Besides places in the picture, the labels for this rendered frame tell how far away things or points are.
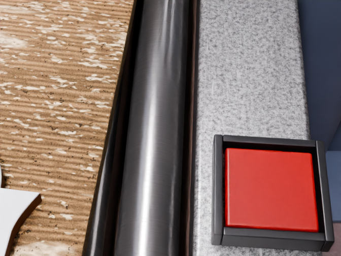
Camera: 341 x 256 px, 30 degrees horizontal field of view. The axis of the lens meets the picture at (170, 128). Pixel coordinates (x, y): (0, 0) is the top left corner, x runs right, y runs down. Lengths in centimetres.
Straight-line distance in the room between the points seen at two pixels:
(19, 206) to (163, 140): 12
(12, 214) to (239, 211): 14
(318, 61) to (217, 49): 69
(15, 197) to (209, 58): 19
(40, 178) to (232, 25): 21
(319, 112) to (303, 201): 89
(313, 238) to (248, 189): 5
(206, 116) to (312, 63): 74
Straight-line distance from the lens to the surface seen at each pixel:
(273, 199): 42
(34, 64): 47
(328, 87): 124
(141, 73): 49
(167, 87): 48
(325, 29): 114
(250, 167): 43
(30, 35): 49
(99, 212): 43
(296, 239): 41
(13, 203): 40
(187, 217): 47
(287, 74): 50
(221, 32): 52
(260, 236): 41
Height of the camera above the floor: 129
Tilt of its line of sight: 55 degrees down
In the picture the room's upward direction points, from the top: 4 degrees clockwise
